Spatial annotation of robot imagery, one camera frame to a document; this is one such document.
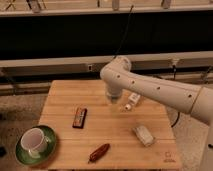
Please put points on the green saucer plate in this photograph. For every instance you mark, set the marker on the green saucer plate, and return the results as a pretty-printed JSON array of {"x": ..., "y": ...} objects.
[{"x": 23, "y": 156}]

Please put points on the white wrapped packet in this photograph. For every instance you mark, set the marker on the white wrapped packet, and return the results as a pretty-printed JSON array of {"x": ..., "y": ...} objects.
[{"x": 144, "y": 135}]

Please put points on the white plastic bottle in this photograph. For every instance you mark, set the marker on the white plastic bottle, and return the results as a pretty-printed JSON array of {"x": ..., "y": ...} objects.
[{"x": 133, "y": 99}]

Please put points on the red brown sausage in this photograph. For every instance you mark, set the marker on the red brown sausage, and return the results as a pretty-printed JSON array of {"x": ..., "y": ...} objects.
[{"x": 99, "y": 152}]

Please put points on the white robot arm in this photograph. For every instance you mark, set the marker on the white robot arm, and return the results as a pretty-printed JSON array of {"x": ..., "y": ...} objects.
[{"x": 195, "y": 100}]

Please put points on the white ceramic cup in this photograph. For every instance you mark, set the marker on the white ceramic cup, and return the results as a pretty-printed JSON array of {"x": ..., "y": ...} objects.
[{"x": 34, "y": 142}]

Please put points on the red chocolate bar box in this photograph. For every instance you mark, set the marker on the red chocolate bar box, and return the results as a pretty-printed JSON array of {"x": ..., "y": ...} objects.
[{"x": 79, "y": 118}]

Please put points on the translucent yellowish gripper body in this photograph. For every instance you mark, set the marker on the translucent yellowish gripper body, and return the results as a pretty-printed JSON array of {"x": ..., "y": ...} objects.
[{"x": 113, "y": 99}]

